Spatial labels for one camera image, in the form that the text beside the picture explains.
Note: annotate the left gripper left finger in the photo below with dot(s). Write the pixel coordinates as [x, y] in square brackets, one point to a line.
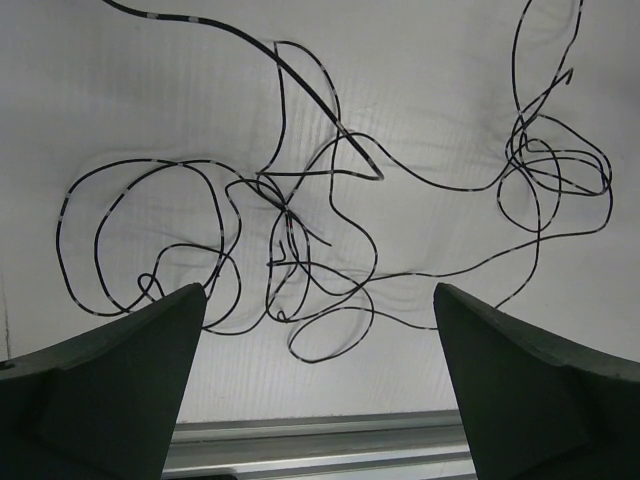
[103, 404]

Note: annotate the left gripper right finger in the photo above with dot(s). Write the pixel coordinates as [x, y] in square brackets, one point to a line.
[535, 405]

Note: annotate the aluminium mounting rail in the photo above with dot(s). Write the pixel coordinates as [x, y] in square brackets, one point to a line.
[418, 445]

